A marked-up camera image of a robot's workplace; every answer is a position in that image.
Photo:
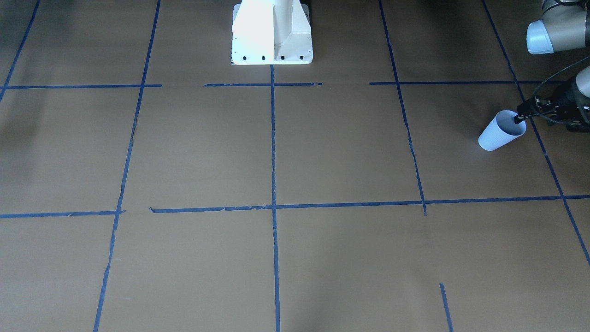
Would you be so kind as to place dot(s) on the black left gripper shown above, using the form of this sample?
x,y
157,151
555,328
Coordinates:
x,y
561,102

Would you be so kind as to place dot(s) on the blue ribbed paper cup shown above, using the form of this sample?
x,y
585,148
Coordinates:
x,y
503,128

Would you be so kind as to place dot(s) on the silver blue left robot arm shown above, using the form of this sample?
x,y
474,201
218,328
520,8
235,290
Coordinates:
x,y
564,26

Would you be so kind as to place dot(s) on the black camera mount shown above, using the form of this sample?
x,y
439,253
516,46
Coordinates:
x,y
578,120

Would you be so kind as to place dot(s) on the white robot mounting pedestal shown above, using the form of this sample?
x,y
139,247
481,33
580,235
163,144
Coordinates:
x,y
272,32

